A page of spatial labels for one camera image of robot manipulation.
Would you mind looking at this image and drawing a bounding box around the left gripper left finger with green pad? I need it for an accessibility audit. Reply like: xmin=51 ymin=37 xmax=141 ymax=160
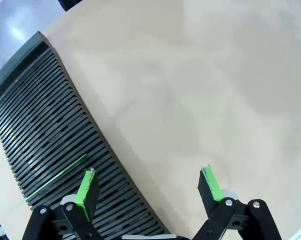
xmin=21 ymin=167 xmax=109 ymax=240

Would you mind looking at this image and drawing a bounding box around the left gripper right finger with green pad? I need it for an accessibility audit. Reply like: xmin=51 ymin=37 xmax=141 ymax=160
xmin=190 ymin=164 xmax=283 ymax=240

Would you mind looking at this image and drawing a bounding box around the thin green PCB board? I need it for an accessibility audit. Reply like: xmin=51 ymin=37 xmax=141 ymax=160
xmin=9 ymin=153 xmax=88 ymax=214

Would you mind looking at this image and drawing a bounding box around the black slotted PCB rack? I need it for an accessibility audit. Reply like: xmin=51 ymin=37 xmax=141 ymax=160
xmin=0 ymin=30 xmax=171 ymax=238

